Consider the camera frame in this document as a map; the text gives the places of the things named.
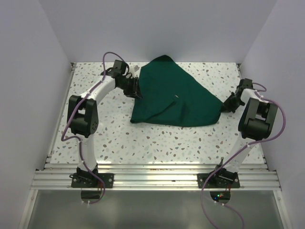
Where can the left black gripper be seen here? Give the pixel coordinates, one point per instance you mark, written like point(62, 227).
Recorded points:
point(134, 92)

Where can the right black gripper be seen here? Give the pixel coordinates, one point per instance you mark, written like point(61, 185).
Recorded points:
point(226, 107)

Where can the green surgical drape cloth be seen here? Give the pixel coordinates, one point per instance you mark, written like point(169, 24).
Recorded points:
point(171, 96)

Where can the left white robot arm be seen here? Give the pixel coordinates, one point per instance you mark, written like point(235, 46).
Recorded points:
point(83, 120)

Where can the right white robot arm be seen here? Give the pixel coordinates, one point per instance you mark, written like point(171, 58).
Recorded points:
point(255, 125)

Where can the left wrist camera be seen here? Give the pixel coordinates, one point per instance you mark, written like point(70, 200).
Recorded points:
point(136, 68)

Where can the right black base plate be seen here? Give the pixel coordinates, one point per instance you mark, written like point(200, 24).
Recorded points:
point(218, 181)

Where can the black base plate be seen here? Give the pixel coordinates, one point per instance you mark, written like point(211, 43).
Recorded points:
point(78, 182)
point(218, 181)

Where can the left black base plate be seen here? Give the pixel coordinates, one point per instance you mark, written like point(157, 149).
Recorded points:
point(78, 182)

